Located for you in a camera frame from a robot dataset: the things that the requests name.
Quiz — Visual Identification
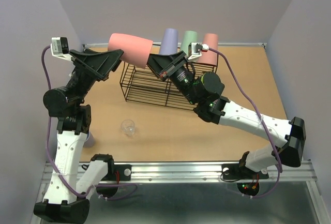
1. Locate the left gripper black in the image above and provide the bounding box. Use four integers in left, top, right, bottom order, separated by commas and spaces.
68, 48, 129, 107

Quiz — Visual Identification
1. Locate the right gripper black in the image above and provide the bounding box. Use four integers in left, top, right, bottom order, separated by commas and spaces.
140, 51, 200, 106

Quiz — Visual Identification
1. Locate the purple plastic cup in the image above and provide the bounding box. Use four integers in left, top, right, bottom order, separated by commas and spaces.
159, 28, 178, 55
83, 132, 95, 148

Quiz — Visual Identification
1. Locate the red plastic cup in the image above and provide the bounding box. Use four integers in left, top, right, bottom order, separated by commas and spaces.
108, 33, 153, 69

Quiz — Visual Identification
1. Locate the black wire dish rack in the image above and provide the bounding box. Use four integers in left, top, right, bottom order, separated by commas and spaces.
120, 61, 224, 113

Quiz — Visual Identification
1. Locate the green plastic cup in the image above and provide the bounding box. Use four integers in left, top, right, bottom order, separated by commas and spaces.
180, 31, 198, 53

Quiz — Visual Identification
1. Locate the pink plastic cup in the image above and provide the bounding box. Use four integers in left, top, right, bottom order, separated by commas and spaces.
196, 33, 218, 66

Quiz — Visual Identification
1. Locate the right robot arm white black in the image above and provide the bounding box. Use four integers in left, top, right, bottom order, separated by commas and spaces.
147, 51, 306, 179

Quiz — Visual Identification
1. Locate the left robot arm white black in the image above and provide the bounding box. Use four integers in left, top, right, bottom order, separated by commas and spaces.
34, 49, 124, 223

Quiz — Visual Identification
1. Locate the clear glass cup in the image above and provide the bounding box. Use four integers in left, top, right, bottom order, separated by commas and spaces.
121, 120, 136, 136

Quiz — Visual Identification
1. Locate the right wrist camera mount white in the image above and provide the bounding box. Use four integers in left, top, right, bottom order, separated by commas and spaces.
187, 42, 209, 62

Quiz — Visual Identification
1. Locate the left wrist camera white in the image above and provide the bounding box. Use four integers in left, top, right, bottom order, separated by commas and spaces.
51, 37, 71, 61

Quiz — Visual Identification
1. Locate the aluminium back rail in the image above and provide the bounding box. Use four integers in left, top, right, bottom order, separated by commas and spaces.
83, 42, 267, 49

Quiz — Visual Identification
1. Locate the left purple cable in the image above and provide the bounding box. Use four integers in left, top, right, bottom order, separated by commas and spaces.
41, 44, 138, 201

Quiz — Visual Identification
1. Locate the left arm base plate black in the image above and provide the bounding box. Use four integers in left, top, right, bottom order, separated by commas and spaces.
102, 164, 132, 182

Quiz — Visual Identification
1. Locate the aluminium front rail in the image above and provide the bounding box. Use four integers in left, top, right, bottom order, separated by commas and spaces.
41, 161, 317, 184

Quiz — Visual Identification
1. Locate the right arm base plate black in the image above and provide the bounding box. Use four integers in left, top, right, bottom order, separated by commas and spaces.
222, 163, 269, 181

